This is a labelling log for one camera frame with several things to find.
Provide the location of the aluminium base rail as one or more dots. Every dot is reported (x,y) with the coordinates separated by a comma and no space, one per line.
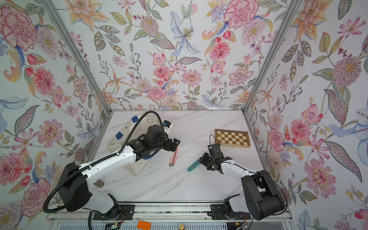
(170,212)

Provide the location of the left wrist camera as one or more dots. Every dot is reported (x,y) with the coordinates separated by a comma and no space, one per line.
(167,126)

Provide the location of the orange tag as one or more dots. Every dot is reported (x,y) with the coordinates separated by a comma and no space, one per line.
(143,225)

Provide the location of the teal utility knife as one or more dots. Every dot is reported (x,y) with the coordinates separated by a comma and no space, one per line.
(194,165)

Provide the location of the long pink utility knife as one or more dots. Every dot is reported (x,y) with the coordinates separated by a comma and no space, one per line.
(174,157)

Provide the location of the wooden folding chess board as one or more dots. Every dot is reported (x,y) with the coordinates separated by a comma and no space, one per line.
(232,138)

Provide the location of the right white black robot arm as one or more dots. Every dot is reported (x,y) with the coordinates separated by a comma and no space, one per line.
(261,197)

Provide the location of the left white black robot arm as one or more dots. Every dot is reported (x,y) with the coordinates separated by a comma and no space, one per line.
(78,192)

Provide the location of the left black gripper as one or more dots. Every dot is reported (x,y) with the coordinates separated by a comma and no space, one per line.
(175,145)

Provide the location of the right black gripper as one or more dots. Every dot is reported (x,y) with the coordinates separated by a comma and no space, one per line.
(203,159)

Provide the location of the white canvas tote pouch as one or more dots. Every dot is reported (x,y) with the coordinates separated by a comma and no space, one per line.
(120,137)

